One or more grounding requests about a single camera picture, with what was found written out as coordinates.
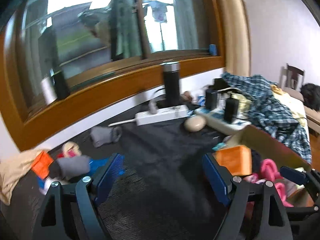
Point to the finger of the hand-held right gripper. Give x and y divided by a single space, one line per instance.
292 176

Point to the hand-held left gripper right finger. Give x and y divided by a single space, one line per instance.
215 177

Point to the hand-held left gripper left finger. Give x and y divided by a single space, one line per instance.
110 175

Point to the pink knotted foam tube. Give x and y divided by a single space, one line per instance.
283 193
270 168

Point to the yellow brick-shaped box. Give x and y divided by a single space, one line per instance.
235 160

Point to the cardboard box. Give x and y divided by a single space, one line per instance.
270 145

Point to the leopard print fuzzy sock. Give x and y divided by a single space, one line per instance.
253 178

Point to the black fuzzy sock ball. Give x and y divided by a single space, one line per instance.
256 161

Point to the long blue packet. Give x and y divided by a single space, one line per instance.
100 165

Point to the dark grey rolled sock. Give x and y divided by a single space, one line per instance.
71 167

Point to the cream and pink sock ball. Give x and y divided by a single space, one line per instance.
71 150

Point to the black dotted blanket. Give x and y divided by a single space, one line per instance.
140 217

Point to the white oval pebble-shaped object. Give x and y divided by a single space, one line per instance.
195 124

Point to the dark grey cloth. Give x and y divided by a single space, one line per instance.
165 145

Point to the white crumpled tissue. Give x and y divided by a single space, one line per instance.
48 185

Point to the blue plaid cloth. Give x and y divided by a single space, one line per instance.
272 115

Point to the small blue packet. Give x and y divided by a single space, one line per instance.
41 183

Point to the yellow cloth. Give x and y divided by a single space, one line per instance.
291 102

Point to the short white power strip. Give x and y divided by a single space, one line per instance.
162 115

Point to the white plug adapter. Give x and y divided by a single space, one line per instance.
153 107

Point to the black fluffy object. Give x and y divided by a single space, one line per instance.
311 96

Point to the cream cloth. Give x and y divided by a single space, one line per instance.
15 172

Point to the wooden chair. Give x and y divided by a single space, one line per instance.
291 76

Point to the black cylinder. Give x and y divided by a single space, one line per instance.
61 86

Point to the black thermos flask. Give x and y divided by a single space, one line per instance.
171 85

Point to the white cylinder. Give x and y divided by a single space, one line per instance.
48 90

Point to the small blue cup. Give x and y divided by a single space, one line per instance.
212 50

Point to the beige curtain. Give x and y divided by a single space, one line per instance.
235 30

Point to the wooden window frame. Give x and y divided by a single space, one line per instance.
105 92

